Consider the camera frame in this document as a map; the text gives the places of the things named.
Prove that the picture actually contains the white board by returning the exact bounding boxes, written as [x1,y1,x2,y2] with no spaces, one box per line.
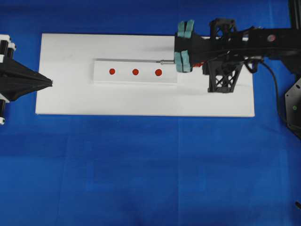
[36,33,255,117]

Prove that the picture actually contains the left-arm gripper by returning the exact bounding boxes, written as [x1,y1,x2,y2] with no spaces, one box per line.
[0,34,53,125]

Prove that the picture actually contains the orange soldering iron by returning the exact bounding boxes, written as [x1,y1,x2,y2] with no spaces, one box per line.
[156,60,205,68]

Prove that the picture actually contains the black camera cable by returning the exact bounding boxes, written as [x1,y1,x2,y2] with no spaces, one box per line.
[244,56,291,128]

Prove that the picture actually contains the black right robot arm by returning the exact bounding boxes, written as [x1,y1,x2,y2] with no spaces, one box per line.
[203,18,301,93]

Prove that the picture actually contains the blue table mat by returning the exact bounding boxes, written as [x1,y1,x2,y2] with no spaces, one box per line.
[0,0,301,226]

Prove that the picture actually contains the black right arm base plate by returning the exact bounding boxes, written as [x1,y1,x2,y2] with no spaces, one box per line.
[285,79,301,139]

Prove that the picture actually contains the white raised block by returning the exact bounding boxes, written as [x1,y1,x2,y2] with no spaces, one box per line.
[93,58,177,85]

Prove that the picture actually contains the black aluminium frame rail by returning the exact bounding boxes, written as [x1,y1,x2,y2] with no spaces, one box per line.
[288,0,301,30]

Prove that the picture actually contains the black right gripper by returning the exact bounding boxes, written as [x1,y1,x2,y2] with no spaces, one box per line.
[203,18,249,93]

